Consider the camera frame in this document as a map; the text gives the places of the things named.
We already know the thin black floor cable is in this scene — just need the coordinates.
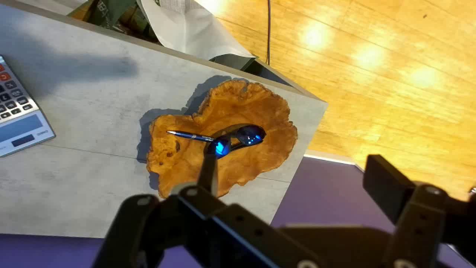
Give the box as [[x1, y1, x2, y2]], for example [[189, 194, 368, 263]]
[[265, 0, 274, 66]]

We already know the dark slim pen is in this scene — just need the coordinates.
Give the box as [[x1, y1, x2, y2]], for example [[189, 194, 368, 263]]
[[167, 129, 216, 144]]

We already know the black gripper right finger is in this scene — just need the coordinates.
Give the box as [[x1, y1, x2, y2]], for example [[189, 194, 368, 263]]
[[363, 153, 476, 268]]

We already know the grey desktop calculator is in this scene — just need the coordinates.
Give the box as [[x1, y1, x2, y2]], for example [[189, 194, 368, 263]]
[[0, 53, 57, 159]]

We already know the white plastic bag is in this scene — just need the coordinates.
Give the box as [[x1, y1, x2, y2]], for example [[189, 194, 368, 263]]
[[140, 0, 255, 60]]

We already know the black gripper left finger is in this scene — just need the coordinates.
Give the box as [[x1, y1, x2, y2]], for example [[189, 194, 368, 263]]
[[91, 183, 329, 268]]

